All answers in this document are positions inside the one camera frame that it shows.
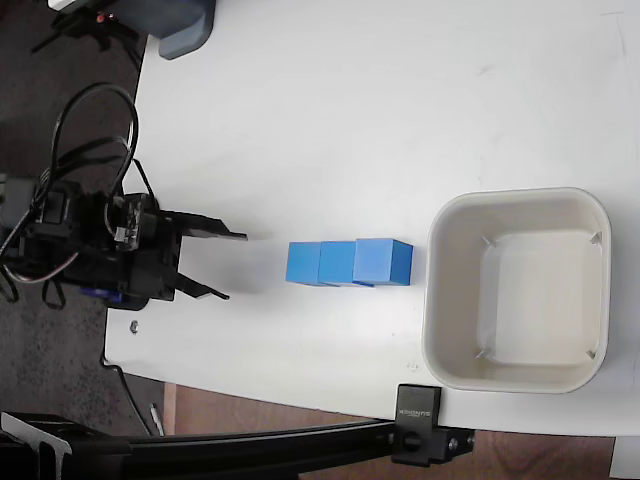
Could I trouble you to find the black tripod legs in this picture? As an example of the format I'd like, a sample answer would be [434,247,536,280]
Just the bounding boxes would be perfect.
[30,0,144,69]

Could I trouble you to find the black six-joint robot arm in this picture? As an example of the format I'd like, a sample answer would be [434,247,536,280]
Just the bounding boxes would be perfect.
[0,172,151,309]

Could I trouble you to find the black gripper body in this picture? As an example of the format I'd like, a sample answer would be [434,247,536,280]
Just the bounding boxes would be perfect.
[121,197,185,303]

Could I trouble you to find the black table clamp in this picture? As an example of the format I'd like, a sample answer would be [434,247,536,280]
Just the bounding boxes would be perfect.
[390,383,475,467]

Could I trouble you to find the white square plastic bin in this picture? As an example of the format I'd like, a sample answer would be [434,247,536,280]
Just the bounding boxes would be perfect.
[420,186,613,395]

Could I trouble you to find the black cable bundle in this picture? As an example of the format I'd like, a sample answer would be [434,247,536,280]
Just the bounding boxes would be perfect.
[48,82,157,204]

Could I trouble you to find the blue motor part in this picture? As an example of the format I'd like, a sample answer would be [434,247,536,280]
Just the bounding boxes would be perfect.
[79,286,124,306]

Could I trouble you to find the blue-gray plastic base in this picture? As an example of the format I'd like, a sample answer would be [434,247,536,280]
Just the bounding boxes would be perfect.
[114,0,217,62]

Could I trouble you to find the black camera circuit board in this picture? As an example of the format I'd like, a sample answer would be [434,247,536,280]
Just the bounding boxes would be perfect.
[112,193,149,251]

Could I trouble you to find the thin black floor cable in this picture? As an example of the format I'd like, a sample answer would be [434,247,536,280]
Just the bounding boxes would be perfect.
[102,362,154,437]

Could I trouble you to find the blue cube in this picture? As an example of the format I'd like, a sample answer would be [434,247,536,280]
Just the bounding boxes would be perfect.
[285,241,322,286]
[352,237,416,288]
[318,240,358,289]

